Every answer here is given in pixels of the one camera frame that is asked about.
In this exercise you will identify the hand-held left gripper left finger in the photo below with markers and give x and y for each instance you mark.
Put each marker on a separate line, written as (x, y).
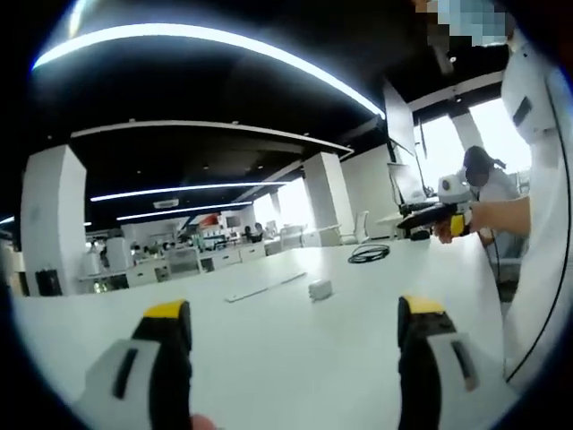
(134, 385)

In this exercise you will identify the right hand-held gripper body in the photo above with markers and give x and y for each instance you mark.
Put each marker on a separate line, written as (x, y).
(452, 186)

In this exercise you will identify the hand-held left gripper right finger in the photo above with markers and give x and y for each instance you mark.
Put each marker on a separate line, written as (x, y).
(430, 380)

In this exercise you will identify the white charger adapter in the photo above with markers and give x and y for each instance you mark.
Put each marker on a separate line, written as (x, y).
(318, 291)

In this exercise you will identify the white desk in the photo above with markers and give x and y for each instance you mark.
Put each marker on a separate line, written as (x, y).
(277, 358)

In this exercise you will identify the person's right hand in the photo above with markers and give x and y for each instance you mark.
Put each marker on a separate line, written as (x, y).
(475, 224)

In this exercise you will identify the person's left hand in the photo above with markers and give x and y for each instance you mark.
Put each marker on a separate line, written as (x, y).
(204, 423)

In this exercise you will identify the pale computer monitor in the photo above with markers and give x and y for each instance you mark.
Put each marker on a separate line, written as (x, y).
(409, 181)

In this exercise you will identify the large white hanging panel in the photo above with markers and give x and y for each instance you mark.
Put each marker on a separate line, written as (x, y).
(399, 118)

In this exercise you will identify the white office chair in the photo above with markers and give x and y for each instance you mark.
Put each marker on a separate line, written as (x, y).
(361, 226)

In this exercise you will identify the dark chest badge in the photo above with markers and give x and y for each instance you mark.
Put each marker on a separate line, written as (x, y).
(522, 112)

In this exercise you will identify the white square pillar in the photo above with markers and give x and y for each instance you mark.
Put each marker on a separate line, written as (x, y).
(53, 219)
(323, 201)

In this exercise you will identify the small black box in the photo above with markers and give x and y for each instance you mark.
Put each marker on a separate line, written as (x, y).
(48, 282)

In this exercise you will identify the row of white cabinets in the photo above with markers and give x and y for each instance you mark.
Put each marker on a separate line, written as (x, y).
(197, 262)

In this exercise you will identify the flat white strip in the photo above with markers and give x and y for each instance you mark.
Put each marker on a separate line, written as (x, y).
(264, 287)

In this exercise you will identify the long ceiling light strip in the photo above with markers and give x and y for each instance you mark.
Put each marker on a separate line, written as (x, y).
(215, 38)
(188, 190)

